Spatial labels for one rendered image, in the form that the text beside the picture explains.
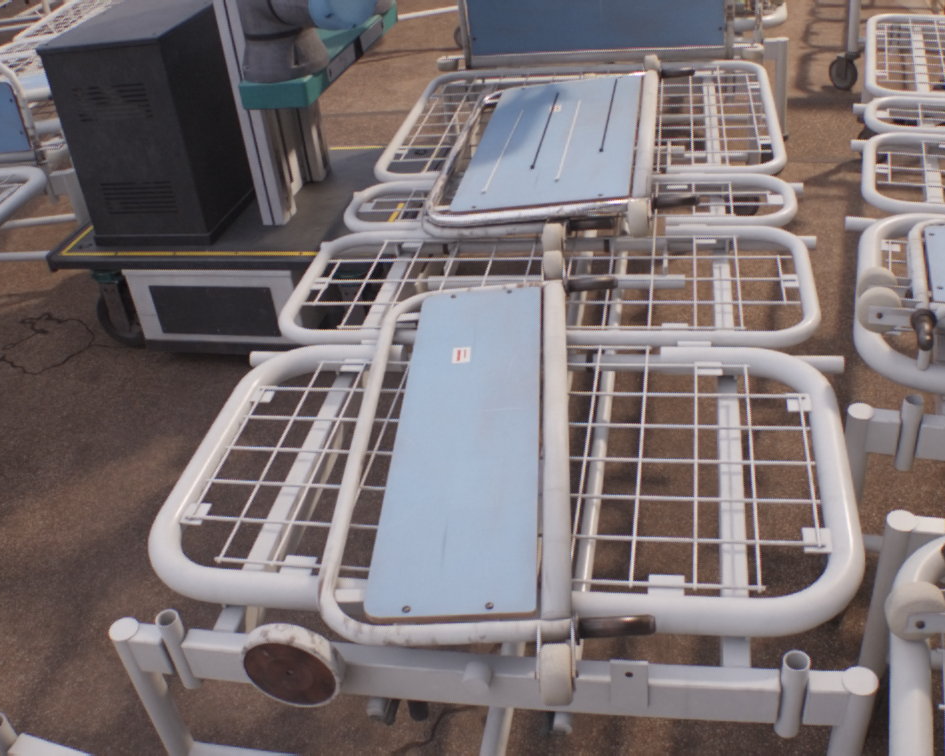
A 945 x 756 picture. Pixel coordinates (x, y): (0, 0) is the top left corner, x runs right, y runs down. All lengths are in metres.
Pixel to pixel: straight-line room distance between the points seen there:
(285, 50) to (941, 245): 1.33
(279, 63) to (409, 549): 1.26
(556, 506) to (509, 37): 1.85
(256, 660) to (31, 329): 2.08
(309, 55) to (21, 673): 1.35
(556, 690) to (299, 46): 1.53
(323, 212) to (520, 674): 1.63
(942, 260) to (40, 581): 1.77
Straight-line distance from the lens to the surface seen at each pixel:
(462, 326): 1.55
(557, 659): 1.02
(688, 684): 1.12
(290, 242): 2.41
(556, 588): 1.10
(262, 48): 2.19
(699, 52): 2.82
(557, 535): 1.16
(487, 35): 2.85
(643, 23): 2.80
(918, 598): 1.08
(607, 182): 1.88
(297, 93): 2.17
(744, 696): 1.13
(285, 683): 1.18
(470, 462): 1.28
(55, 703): 1.92
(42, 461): 2.50
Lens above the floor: 1.33
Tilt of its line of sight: 33 degrees down
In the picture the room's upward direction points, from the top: 8 degrees counter-clockwise
